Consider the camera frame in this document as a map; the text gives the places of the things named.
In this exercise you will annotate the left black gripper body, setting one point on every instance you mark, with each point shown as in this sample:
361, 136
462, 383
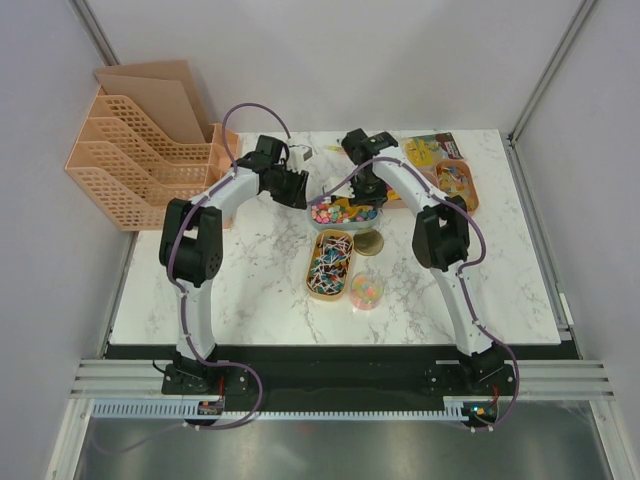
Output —
287, 186

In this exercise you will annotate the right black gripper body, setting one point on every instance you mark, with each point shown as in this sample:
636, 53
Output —
368, 189

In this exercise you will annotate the pink tray of gummy candies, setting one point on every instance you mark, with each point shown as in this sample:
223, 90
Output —
393, 201

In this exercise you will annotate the yellow plastic scoop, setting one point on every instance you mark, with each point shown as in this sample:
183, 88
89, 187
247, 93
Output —
356, 213

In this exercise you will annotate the grey tray of colourful candies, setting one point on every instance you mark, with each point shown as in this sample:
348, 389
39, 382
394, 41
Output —
324, 216

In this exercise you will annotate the tan tray of lollipops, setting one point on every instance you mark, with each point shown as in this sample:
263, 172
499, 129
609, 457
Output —
329, 266

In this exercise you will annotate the clear glass jar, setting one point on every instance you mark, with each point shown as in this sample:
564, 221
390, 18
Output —
366, 290

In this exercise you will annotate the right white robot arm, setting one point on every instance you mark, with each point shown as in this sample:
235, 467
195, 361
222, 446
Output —
447, 242

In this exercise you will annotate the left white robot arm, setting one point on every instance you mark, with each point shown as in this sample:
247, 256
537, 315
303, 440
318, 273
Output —
191, 251

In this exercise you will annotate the coloured pens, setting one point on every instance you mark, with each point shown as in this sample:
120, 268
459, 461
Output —
334, 148

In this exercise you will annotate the round gold jar lid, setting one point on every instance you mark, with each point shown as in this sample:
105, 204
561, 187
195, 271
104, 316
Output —
368, 242

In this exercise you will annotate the peach mesh file organizer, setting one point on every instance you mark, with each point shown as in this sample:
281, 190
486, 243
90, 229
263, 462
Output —
146, 140

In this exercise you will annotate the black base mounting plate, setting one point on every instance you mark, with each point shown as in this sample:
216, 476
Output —
340, 376

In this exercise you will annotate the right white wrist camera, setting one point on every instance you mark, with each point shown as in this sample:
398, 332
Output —
339, 187

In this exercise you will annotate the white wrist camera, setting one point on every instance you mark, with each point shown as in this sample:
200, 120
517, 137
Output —
298, 156
339, 187

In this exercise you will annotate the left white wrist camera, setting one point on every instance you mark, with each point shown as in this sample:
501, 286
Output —
298, 156

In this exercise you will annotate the aluminium frame rail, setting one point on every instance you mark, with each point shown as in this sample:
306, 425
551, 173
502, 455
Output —
544, 380

